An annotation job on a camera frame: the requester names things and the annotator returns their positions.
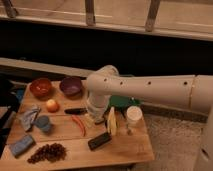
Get wooden table board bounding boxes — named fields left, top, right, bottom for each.
left=0, top=81, right=154, bottom=171

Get grey crumpled cloth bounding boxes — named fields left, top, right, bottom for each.
left=18, top=105, right=41, bottom=132

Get white plastic cup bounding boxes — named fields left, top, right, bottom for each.
left=126, top=106, right=142, bottom=126

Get red bowl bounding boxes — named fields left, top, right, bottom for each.
left=30, top=78, right=52, bottom=98

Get black handled knife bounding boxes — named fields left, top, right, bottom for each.
left=64, top=108, right=87, bottom=115

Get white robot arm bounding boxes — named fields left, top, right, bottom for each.
left=86, top=65, right=213, bottom=171

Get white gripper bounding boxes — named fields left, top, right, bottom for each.
left=86, top=100, right=107, bottom=123

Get black eraser block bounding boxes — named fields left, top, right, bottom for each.
left=88, top=132, right=111, bottom=150

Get red chili pepper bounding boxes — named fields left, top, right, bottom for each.
left=71, top=115, right=86, bottom=137

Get bunch of dark grapes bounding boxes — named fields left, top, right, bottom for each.
left=27, top=143, right=66, bottom=164

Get purple bowl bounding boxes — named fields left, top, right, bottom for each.
left=59, top=77, right=82, bottom=96

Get blue sponge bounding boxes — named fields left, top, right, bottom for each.
left=9, top=135, right=35, bottom=157

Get green plastic tray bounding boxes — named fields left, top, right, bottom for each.
left=109, top=96, right=140, bottom=108

